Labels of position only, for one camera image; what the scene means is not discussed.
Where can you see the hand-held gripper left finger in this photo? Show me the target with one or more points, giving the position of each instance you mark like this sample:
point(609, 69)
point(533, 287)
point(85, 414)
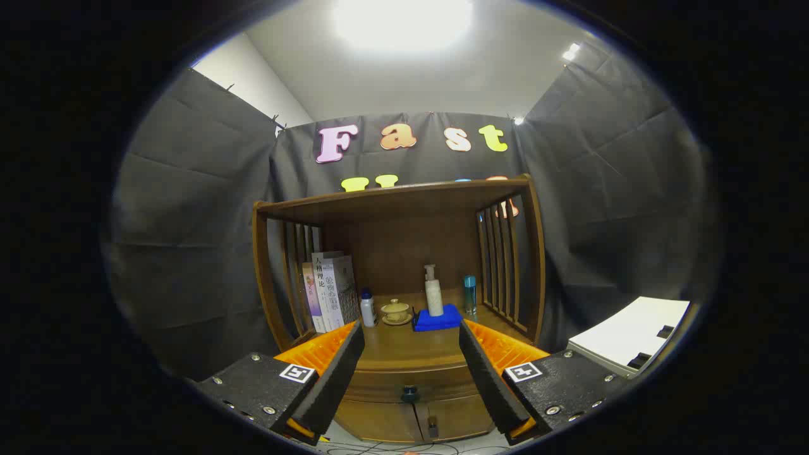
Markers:
point(335, 379)

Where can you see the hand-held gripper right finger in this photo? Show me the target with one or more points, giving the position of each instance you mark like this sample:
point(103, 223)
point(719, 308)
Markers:
point(490, 382)

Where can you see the brown wooden drawer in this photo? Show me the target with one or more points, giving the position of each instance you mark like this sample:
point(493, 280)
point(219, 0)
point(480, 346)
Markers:
point(379, 385)

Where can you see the black drawer knob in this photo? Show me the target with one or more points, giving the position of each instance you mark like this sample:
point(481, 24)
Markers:
point(409, 394)

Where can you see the brown wooden countertop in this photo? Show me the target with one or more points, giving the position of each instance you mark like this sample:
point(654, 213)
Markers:
point(404, 344)

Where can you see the brown wooden cabinet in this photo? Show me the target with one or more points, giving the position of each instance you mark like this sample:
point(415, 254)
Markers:
point(404, 246)

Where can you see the white bottle blue cap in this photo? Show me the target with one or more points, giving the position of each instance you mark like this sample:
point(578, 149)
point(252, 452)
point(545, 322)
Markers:
point(367, 309)

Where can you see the blue folded cloth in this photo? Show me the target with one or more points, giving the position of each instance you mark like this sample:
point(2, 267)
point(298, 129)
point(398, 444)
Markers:
point(436, 322)

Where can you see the pink purple book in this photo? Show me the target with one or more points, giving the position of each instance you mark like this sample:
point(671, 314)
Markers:
point(313, 297)

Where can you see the teal slim bottle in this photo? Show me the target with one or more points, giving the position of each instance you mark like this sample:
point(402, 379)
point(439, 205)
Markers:
point(469, 294)

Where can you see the yellow lidded teacup with saucer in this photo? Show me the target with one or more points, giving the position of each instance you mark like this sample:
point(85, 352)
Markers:
point(396, 311)

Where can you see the white pump bottle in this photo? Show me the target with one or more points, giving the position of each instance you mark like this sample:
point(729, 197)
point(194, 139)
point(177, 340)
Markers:
point(434, 297)

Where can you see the white grey appliance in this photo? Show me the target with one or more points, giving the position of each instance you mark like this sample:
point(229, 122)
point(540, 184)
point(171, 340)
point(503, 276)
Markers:
point(632, 332)

